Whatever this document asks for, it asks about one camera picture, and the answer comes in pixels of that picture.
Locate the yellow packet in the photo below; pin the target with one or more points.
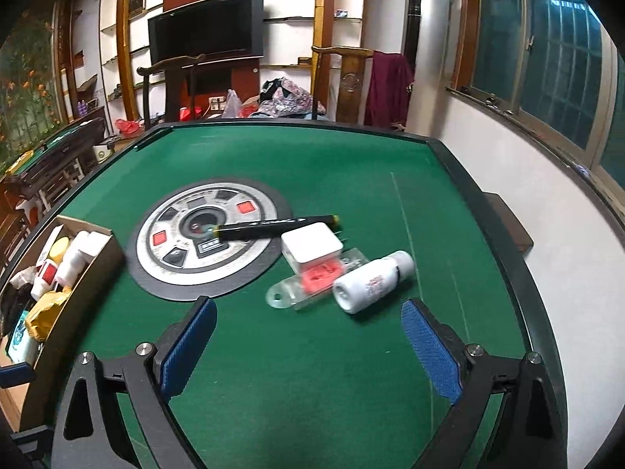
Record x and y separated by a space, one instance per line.
46 315

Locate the clear plastic bag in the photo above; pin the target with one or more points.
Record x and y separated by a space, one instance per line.
233 103

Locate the white bottle red label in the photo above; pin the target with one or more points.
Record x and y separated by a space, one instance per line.
371 281
45 276

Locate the green mahjong table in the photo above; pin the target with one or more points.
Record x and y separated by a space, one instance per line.
317 166

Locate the teal and white pack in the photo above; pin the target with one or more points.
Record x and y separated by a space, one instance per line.
22 339

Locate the yellow round container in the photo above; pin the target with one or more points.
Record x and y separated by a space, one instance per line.
62 249

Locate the white standing air conditioner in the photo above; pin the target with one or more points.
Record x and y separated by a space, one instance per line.
425 29

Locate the maroon garment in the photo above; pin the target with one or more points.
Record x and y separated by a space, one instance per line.
388 90

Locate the plain white bottle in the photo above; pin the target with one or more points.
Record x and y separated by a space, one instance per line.
73 261

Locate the pile of clothes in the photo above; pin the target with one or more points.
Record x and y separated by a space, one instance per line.
288 97

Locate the red plastic bag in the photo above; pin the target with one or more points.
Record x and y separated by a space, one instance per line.
128 127

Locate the yellow flat box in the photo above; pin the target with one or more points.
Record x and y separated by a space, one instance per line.
19 162

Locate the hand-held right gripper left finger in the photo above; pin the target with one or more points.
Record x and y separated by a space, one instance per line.
188 347

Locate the white bucket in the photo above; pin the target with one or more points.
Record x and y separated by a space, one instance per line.
104 150

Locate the round table control panel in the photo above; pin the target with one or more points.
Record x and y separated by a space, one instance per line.
210 254

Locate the black marker yellow cap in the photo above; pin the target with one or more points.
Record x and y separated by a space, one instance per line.
278 227

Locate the black flat television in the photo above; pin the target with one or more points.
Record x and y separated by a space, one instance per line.
205 32

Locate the dark wooden chair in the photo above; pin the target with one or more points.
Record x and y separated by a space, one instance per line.
171 88

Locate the black object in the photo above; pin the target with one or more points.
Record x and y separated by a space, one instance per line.
13 310

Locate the dark folding mahjong table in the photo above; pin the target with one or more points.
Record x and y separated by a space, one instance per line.
53 151

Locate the carved wooden chair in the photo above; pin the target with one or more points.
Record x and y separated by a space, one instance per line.
342 83

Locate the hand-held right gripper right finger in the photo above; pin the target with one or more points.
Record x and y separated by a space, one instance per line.
432 351

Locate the white charger cube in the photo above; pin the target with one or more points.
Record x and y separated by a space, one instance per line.
312 246

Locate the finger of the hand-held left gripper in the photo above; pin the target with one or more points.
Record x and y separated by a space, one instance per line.
14 376

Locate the green glass window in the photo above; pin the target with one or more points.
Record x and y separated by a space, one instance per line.
547 49

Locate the clear pack red insert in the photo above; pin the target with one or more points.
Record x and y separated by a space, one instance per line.
317 281

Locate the cardboard box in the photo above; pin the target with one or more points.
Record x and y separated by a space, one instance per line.
93 293

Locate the flower wall mural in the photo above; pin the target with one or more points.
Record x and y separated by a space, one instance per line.
27 93

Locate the white power strip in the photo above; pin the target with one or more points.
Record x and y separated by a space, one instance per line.
217 105

